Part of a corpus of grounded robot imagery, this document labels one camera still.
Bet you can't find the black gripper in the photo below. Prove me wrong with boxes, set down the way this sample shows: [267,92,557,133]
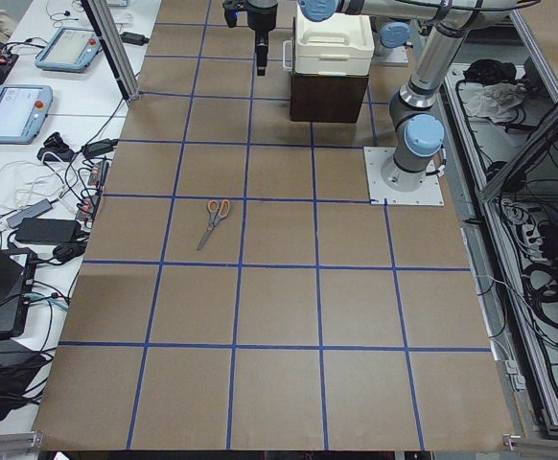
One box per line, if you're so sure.
[247,5,278,77]

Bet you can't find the dark wooden drawer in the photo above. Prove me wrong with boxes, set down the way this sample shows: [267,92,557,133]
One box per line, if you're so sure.
[290,74,369,124]

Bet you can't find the grey orange handled scissors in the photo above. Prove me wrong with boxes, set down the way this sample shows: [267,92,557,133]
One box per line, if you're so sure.
[197,199,231,250]

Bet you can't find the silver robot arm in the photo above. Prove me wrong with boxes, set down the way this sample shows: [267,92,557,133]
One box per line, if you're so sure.
[298,0,518,124]
[247,0,278,77]

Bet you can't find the cream plastic storage box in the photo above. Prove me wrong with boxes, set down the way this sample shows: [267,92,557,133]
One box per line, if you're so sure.
[282,8,375,77]

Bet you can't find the small black power adapter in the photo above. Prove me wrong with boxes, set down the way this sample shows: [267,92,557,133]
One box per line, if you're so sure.
[120,32,149,46]

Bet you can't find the far blue teach pendant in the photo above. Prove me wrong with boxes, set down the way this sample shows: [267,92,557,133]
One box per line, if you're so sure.
[35,27,101,73]

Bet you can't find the blue teach pendant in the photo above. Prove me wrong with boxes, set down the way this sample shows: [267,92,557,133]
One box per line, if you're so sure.
[0,84,53,145]
[35,27,101,73]

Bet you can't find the crumpled white cloth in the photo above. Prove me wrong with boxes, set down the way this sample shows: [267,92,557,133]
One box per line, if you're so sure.
[465,82,525,124]

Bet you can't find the near blue teach pendant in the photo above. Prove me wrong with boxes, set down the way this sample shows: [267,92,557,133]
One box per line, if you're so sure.
[0,84,53,145]

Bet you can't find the grey usb hub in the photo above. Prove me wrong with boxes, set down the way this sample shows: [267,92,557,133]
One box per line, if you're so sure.
[7,198,53,229]

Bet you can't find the black power adapter brick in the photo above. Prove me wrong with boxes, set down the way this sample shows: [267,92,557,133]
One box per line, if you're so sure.
[14,218,81,244]

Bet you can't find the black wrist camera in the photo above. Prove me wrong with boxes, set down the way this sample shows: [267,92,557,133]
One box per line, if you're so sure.
[222,0,247,28]

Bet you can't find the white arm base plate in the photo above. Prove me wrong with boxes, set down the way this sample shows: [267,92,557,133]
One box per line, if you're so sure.
[371,42,408,67]
[363,147,444,207]

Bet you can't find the aluminium frame post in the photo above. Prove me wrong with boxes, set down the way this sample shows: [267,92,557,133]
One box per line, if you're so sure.
[81,0,139,104]

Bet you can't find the white coiled cable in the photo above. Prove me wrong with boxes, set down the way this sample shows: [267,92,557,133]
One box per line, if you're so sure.
[0,160,69,211]

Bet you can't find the black coiled cable bundle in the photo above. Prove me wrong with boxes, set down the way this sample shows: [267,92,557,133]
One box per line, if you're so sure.
[522,258,558,332]

